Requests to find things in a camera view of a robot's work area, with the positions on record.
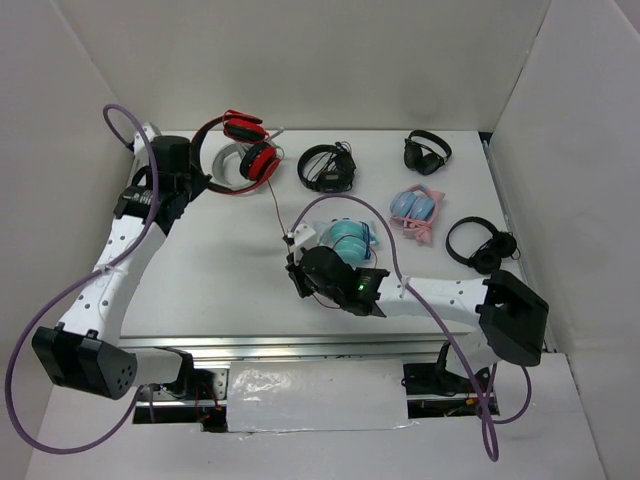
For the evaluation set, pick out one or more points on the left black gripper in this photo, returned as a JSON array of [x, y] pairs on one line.
[[199, 180]]

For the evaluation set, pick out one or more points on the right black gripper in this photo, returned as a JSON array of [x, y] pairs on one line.
[[296, 272]]

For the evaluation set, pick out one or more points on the red black headphones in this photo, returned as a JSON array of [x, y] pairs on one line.
[[236, 125]]

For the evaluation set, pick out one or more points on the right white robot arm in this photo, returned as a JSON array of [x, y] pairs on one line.
[[507, 318]]

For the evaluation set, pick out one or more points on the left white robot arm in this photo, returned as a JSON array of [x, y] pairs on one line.
[[81, 352]]

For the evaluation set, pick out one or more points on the teal white headphones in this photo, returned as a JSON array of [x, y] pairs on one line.
[[353, 241]]

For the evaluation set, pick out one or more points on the white grey headphones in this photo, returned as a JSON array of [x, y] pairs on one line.
[[225, 170]]

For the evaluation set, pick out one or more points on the pink blue cat-ear headphones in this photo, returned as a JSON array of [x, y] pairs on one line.
[[415, 210]]

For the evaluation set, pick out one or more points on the black folded headphones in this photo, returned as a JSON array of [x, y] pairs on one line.
[[420, 157]]

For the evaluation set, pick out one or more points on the black thin-band headphones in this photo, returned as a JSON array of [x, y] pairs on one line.
[[487, 258]]

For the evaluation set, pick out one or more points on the white foil-edged panel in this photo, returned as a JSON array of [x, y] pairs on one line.
[[327, 395]]

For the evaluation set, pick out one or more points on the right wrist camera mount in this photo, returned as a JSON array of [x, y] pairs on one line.
[[303, 236]]

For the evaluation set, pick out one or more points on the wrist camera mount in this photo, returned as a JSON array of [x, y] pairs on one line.
[[303, 236], [150, 130]]

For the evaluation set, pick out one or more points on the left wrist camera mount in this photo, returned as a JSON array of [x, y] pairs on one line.
[[150, 130]]

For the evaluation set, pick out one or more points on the aluminium rail frame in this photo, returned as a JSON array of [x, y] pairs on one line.
[[219, 281]]

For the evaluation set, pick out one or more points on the black wired headphones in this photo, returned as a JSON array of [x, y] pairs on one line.
[[327, 168]]

